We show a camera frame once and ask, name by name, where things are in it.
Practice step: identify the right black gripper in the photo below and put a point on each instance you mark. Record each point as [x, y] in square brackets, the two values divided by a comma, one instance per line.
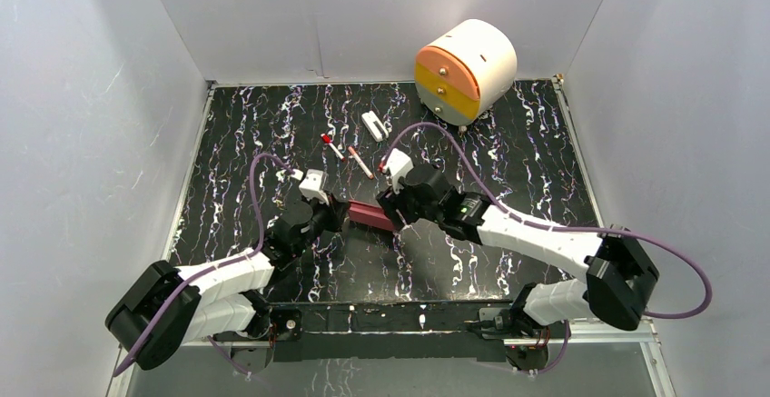
[390, 202]

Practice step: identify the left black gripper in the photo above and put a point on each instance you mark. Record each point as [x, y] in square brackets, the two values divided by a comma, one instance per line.
[337, 214]

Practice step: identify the pink paper box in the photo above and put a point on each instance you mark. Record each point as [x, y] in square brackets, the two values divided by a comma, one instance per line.
[370, 215]

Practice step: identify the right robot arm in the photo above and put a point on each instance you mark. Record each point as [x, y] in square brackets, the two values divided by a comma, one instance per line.
[611, 276]

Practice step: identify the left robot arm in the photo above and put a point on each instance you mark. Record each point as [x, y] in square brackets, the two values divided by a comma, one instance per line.
[169, 306]

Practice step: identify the orange capped white marker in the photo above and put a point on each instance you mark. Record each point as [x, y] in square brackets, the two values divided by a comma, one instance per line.
[356, 157]

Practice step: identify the red capped white marker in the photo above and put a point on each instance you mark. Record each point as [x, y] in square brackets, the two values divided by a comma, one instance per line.
[329, 142]

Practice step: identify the white rectangular clip block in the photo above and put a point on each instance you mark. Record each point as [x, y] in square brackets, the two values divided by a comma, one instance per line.
[375, 126]

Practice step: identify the round white drawer cabinet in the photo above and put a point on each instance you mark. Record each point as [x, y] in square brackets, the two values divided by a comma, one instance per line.
[461, 74]

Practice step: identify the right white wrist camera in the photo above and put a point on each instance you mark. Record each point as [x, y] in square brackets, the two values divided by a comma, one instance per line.
[397, 165]

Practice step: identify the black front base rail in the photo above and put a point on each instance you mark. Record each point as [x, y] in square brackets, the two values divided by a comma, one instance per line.
[410, 330]

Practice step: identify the aluminium frame rail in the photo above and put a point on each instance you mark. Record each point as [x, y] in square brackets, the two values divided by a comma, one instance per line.
[528, 352]

